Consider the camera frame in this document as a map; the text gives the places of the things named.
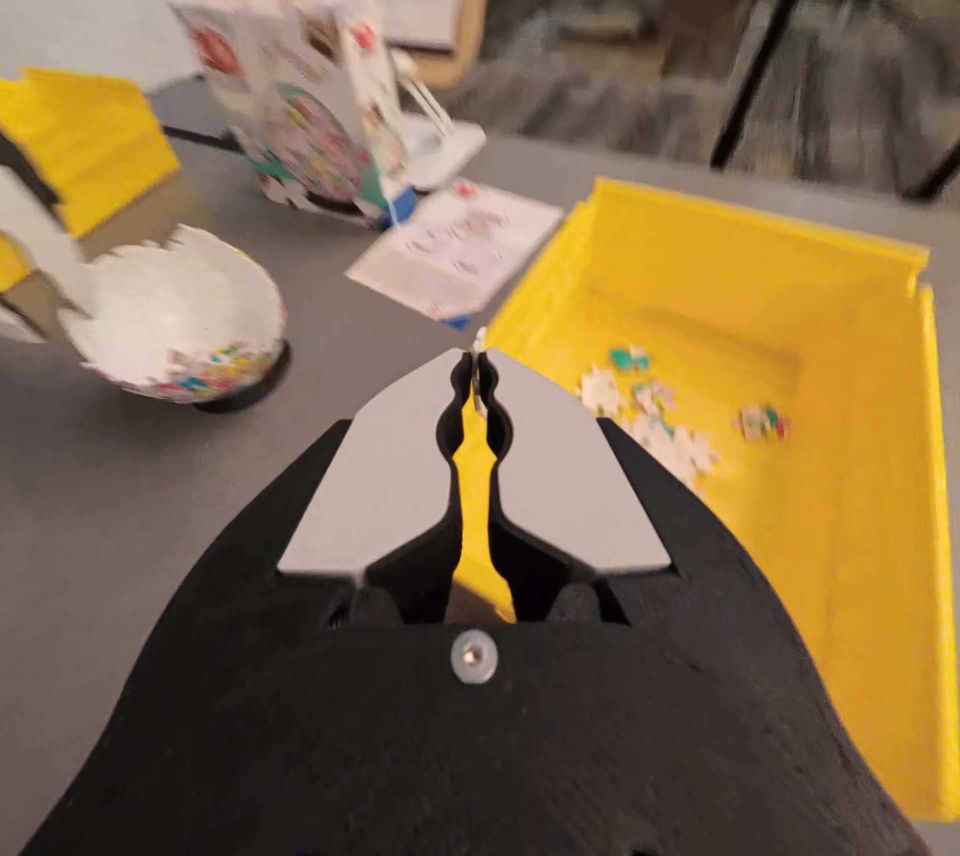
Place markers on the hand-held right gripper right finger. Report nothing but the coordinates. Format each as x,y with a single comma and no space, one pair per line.
577,496

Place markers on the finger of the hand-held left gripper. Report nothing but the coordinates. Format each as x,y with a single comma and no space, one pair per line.
19,325
45,234

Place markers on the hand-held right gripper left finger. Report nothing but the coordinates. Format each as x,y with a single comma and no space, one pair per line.
375,496

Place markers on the yellow plastic bin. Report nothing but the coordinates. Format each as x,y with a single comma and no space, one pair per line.
90,136
825,534

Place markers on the pile of puzzle pieces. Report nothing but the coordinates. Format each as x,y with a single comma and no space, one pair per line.
660,436

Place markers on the colourful puzzle ball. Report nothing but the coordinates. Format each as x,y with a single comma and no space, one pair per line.
172,301

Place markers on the colourful puzzle piece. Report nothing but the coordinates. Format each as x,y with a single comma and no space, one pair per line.
478,376

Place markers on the black ball stand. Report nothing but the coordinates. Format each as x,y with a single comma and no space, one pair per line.
251,391

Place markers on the puzzle ball cardboard box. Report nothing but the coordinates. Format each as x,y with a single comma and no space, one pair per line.
300,106

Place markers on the white instruction leaflet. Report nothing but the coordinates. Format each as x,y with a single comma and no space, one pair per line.
457,249

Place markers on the white stand foot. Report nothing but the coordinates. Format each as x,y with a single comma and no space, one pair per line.
442,151

